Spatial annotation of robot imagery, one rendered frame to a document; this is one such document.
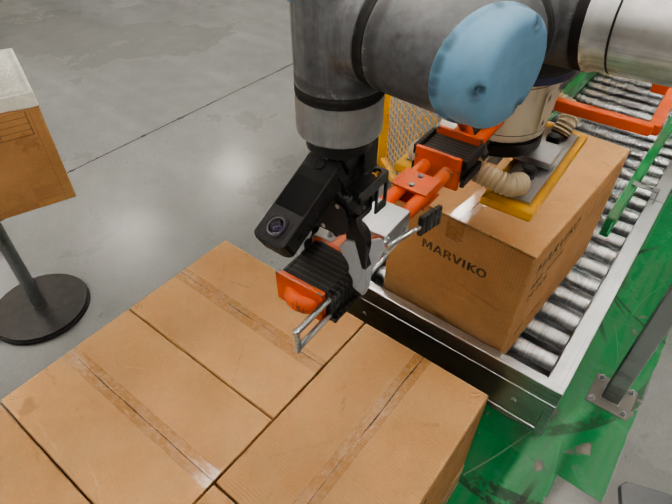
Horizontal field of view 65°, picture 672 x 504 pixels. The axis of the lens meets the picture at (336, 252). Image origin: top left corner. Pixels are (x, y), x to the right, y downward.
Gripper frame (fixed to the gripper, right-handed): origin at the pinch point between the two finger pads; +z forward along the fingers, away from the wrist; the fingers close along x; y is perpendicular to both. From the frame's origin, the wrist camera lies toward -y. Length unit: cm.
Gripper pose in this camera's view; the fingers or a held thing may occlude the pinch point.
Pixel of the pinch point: (328, 275)
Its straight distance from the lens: 67.6
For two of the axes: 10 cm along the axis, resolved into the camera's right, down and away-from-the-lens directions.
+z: 0.0, 7.3, 6.8
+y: 6.0, -5.5, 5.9
